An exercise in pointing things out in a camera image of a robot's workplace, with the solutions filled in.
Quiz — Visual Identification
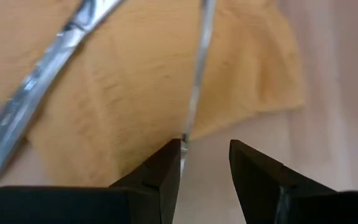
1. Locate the slim steel utensil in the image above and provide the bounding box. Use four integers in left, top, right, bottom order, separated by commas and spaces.
178, 0, 218, 180

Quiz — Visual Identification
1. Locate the steel table knife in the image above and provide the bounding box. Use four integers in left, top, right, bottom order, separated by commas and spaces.
0, 0, 126, 189

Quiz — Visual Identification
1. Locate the yellow terry towel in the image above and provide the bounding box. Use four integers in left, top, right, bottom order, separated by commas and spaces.
0, 0, 307, 188

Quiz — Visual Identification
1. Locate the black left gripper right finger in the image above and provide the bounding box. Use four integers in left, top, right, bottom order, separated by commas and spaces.
229, 139, 358, 224

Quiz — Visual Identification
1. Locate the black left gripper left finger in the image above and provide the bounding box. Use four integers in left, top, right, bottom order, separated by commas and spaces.
0, 138, 182, 224

